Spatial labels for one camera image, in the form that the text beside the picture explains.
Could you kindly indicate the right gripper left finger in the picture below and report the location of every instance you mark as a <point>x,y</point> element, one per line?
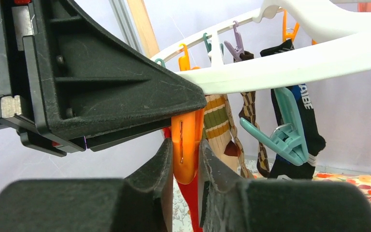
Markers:
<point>141,202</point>

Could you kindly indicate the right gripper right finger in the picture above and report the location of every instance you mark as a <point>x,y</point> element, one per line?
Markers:
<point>231,203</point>

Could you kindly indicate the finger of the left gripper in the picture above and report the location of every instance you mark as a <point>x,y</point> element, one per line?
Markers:
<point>90,90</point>

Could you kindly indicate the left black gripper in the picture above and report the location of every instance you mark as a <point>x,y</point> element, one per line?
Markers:
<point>16,109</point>

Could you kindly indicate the red sock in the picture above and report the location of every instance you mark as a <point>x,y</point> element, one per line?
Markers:
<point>190,194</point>

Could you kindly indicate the orange clothes peg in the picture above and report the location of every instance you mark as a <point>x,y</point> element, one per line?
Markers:
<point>186,134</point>

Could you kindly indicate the white round clip hanger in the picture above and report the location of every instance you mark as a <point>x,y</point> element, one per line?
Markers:
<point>343,47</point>

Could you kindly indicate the floral table cloth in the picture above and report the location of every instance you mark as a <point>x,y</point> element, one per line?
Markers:
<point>181,220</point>

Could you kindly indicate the hanging green striped sock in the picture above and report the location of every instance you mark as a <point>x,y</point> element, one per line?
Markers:
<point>217,129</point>

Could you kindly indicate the teal clothes peg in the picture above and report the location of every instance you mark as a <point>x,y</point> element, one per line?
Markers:
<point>287,140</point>

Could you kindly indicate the hanging black lettered sock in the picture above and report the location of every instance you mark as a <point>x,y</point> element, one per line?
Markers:
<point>308,129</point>

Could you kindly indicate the hanging brown argyle sock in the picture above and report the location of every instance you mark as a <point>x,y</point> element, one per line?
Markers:
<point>248,112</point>

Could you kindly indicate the purple clothes peg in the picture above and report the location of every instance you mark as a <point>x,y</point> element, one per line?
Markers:
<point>238,49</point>

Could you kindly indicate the wooden drying rack frame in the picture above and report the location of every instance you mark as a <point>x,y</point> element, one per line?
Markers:
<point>144,27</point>

